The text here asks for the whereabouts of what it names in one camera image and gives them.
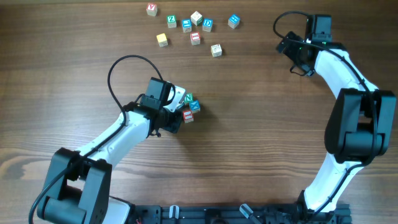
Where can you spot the red letter block centre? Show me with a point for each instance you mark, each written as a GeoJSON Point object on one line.
{"type": "Point", "coordinates": [195, 38]}

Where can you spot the red H letter block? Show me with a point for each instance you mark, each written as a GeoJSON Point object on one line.
{"type": "Point", "coordinates": [188, 116]}

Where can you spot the yellow top block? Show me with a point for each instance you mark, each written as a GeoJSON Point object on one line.
{"type": "Point", "coordinates": [162, 40]}

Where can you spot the blue D letter block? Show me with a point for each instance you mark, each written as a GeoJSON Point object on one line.
{"type": "Point", "coordinates": [207, 25]}

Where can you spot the blue X letter block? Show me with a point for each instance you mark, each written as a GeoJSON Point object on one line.
{"type": "Point", "coordinates": [194, 106]}

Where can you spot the red Y letter block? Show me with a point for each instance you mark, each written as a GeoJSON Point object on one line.
{"type": "Point", "coordinates": [151, 9]}

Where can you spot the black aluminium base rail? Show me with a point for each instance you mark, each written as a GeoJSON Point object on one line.
{"type": "Point", "coordinates": [268, 214]}

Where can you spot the green Z letter block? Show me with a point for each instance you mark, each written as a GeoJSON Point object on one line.
{"type": "Point", "coordinates": [171, 21]}

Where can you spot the green N letter block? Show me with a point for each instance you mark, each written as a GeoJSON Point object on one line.
{"type": "Point", "coordinates": [188, 98]}

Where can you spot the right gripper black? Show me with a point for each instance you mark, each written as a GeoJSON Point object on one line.
{"type": "Point", "coordinates": [288, 51]}

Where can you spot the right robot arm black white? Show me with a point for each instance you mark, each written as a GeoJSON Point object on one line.
{"type": "Point", "coordinates": [358, 130]}

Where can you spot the blue block far right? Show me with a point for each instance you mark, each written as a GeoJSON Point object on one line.
{"type": "Point", "coordinates": [234, 21]}

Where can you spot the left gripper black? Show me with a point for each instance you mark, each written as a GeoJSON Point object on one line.
{"type": "Point", "coordinates": [173, 126]}

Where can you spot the plain picture block top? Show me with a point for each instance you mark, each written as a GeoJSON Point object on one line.
{"type": "Point", "coordinates": [196, 18]}

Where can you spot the blue L letter block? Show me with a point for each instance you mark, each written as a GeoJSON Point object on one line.
{"type": "Point", "coordinates": [186, 25]}

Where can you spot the plain picture wooden block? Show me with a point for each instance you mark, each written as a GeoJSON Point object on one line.
{"type": "Point", "coordinates": [216, 50]}

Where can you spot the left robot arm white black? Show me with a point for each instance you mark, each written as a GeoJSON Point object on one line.
{"type": "Point", "coordinates": [77, 185]}

